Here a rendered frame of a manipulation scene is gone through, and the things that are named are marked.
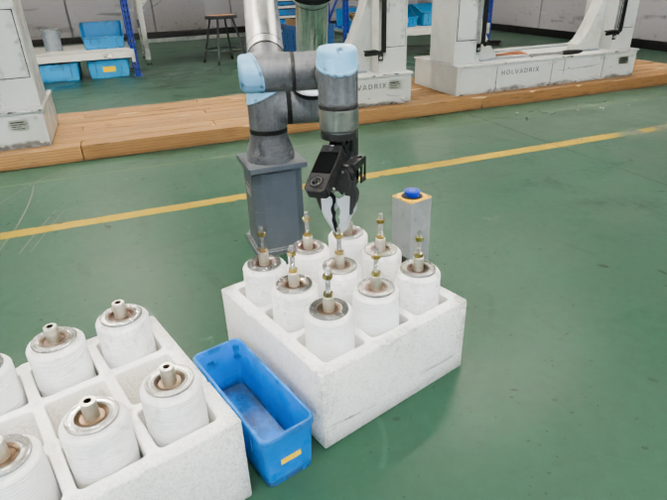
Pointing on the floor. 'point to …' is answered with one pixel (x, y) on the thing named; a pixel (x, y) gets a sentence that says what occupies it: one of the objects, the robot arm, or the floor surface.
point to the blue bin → (260, 410)
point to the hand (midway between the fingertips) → (336, 228)
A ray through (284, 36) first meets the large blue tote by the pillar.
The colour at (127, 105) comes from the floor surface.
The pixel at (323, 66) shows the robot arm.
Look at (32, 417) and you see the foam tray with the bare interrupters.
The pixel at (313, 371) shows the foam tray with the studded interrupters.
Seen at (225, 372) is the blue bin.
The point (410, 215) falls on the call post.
